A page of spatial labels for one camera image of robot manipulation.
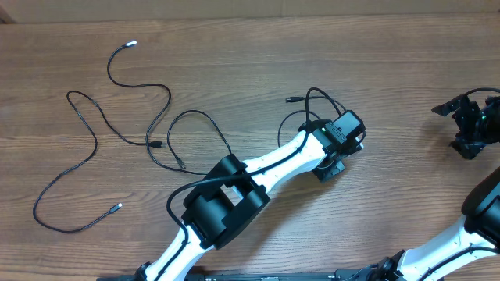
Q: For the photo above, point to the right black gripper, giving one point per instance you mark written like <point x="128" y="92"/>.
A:
<point x="473" y="145"/>

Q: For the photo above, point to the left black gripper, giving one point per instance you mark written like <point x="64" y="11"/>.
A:
<point x="326" y="172"/>

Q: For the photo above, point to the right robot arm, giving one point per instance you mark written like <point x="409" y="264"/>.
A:
<point x="475" y="234"/>

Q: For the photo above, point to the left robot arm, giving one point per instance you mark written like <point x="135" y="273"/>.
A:
<point x="234" y="192"/>

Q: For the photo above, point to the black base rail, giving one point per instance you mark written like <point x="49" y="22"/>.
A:
<point x="339" y="275"/>

